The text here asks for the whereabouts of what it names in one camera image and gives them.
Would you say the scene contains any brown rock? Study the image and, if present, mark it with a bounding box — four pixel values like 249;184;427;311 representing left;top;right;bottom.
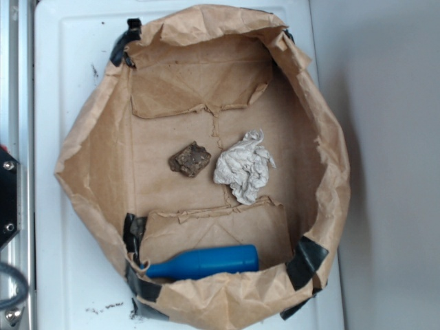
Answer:
168;141;211;178

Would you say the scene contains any crumpled white paper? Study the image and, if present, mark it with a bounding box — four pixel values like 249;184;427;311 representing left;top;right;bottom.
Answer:
213;129;276;205

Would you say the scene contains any brown paper bag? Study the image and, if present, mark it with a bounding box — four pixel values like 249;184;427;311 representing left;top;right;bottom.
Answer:
55;5;350;329

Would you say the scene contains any blue plastic bottle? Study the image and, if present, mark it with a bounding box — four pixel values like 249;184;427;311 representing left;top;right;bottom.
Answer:
140;245;259;281

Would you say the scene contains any white plastic tray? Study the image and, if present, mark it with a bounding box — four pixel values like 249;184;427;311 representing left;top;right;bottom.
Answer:
33;0;346;330

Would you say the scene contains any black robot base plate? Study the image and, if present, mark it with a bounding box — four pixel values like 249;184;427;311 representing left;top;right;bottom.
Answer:
0;145;21;250

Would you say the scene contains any grey cable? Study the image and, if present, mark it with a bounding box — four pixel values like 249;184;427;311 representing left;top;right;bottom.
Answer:
0;263;29;307

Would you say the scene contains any aluminium frame rail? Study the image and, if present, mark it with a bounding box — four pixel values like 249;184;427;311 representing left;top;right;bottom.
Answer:
1;1;37;329

